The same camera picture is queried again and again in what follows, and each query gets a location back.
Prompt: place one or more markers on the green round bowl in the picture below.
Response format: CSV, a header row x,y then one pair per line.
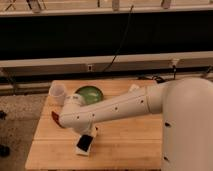
x,y
91,94

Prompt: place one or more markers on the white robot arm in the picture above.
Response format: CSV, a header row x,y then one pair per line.
x,y
186,106

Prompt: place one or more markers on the black eraser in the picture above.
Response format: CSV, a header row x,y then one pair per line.
x,y
84,142

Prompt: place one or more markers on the translucent plastic cup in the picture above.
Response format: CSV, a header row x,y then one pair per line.
x,y
58,93

